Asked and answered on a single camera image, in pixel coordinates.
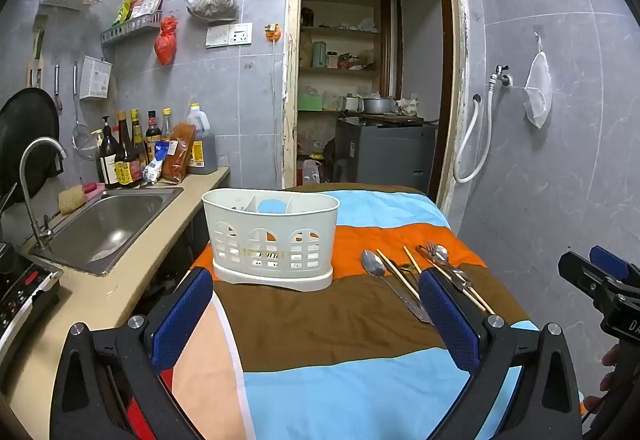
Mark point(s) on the dark red label bottle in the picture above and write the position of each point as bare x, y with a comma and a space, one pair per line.
152, 133

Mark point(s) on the wall socket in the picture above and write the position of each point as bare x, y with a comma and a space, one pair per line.
241, 34

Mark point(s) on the metal cooking pot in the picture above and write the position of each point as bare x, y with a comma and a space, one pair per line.
377, 104

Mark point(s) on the green box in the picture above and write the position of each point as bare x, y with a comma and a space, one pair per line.
310, 102

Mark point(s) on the metal mesh strainer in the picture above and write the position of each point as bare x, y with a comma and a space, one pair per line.
82, 138

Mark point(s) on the curved steel faucet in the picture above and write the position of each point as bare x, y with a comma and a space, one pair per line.
44, 236

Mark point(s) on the white plastic jug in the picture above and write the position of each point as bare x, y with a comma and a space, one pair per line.
311, 172

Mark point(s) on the small yellow cap bottle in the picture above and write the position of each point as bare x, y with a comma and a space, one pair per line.
167, 123

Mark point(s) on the red cap soy sauce bottle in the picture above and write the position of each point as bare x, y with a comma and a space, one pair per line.
127, 160

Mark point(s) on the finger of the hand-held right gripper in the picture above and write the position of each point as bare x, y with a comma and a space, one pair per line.
607, 260
575, 270

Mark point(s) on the black wok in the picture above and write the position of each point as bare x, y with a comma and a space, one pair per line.
27, 120

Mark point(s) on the green cup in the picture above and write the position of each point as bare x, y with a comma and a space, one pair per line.
319, 55

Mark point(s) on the large silver spoon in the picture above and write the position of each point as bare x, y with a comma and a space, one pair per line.
373, 262

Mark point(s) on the metal wall rack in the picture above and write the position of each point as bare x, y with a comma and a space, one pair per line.
130, 28

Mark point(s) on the dark liquid plastic jug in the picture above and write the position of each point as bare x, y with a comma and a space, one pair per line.
202, 145

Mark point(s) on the beige kitchen countertop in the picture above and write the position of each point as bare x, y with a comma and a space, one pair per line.
150, 260

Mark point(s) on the yellow cap sauce bottle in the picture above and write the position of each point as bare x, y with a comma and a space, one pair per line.
136, 130

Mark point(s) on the blue white packet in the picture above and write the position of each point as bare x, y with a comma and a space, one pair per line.
156, 163

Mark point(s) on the yellow green snack packet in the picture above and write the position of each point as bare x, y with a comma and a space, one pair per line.
124, 8

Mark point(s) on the striped colourful blanket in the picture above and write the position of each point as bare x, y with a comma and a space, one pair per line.
325, 320

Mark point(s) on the hanging metal ladle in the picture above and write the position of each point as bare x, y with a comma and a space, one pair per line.
57, 85

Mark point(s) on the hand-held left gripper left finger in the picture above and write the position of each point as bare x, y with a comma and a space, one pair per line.
182, 320

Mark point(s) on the white plastic utensil holder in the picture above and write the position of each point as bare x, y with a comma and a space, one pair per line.
270, 220

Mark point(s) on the grey washing machine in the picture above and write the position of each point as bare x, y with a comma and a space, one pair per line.
385, 150

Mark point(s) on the hanging wooden board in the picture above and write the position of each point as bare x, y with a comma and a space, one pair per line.
37, 50

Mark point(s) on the dark pump bottle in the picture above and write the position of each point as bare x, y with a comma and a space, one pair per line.
107, 160

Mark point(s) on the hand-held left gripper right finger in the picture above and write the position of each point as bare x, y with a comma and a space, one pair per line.
450, 320

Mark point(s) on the pink scrub pad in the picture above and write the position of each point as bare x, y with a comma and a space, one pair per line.
94, 188

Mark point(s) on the white wall box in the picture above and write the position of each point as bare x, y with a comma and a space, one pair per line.
95, 78

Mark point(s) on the metal wall tap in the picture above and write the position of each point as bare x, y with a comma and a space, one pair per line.
500, 75

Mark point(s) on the gold spoon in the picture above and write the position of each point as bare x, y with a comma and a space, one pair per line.
407, 271

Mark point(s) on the hanging white cloth bag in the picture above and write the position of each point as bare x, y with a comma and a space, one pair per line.
539, 85

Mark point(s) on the black induction cooker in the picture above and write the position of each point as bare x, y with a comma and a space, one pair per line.
20, 290

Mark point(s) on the yellow sponge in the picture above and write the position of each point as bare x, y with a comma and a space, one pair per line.
71, 200

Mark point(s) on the orange wall hook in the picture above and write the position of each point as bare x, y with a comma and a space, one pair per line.
272, 34

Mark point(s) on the red brown snack packet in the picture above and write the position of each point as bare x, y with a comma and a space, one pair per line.
147, 4

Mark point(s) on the wooden shelf unit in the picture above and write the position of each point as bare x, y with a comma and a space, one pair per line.
350, 73

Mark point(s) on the person's right hand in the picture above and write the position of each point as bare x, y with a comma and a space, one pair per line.
611, 359

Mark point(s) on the wall switch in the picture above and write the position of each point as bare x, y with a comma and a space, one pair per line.
217, 36

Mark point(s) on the orange red packet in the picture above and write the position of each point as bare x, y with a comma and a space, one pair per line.
179, 153

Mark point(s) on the stainless steel sink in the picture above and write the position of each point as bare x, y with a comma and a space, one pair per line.
110, 225

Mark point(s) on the red plastic bag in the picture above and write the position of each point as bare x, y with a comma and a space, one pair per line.
166, 43

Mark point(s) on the small silver spoon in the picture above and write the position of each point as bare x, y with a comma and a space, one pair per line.
441, 251

